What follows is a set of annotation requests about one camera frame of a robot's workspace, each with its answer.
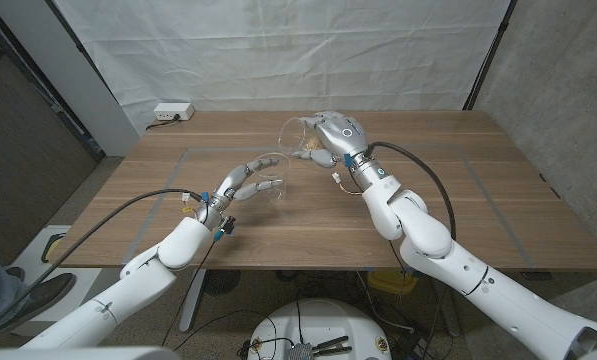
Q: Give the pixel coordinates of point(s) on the white backdrop cloth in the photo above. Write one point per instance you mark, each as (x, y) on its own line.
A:
(278, 60)

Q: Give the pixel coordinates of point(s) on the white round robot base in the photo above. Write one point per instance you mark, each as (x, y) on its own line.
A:
(323, 320)

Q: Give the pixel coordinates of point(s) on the dark grey shoe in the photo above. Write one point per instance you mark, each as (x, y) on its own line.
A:
(15, 273)
(48, 295)

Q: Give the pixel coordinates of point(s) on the white power strip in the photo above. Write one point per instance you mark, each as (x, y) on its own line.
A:
(173, 110)

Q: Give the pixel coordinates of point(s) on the floor power strip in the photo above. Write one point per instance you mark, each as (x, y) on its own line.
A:
(415, 350)

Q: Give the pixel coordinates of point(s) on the brown sugar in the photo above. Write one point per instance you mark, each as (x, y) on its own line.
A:
(315, 144)

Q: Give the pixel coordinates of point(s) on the black pliers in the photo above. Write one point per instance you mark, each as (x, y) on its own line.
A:
(330, 343)

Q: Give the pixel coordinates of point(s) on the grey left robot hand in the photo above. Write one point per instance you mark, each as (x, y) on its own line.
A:
(230, 182)

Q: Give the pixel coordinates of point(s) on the small grey metal box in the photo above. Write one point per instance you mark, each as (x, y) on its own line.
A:
(300, 352)

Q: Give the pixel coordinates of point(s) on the grey table leg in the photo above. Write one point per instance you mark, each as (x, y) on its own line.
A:
(450, 320)

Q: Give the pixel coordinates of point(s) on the black backdrop stand pole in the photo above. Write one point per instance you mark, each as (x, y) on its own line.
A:
(78, 45)
(488, 60)

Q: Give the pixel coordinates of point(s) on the yellow box under table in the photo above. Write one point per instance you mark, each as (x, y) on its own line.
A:
(385, 282)

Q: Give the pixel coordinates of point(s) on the black round floor fan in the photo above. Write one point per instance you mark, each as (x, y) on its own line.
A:
(223, 281)

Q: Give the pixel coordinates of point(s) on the white floor mat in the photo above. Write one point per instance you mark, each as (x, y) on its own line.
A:
(35, 245)

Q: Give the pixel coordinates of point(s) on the black yellow floor pedal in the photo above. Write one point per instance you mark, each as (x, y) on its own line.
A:
(53, 245)

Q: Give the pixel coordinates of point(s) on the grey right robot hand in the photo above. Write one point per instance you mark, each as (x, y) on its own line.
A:
(343, 135)

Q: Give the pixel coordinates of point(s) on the clear plastic receiving cup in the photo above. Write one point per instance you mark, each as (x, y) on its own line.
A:
(279, 195)

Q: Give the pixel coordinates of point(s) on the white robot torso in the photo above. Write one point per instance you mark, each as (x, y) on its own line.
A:
(78, 354)

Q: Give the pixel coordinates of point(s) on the white table leg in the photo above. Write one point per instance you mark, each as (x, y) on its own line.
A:
(193, 300)

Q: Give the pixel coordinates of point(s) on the clear plastic pouring cup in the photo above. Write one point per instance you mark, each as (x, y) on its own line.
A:
(290, 135)

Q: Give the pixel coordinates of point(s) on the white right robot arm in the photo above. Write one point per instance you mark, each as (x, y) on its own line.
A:
(428, 240)

